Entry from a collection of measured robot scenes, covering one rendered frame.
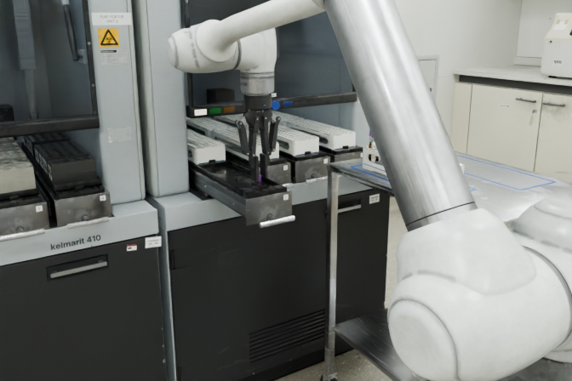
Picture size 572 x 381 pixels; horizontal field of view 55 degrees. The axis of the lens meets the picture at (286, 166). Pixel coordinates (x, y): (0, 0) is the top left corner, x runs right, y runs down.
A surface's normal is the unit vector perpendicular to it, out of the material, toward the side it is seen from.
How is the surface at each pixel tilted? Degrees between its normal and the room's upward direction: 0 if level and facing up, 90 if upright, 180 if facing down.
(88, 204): 90
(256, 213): 90
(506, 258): 53
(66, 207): 90
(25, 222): 90
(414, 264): 78
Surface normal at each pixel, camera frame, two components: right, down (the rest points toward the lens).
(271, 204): 0.53, 0.22
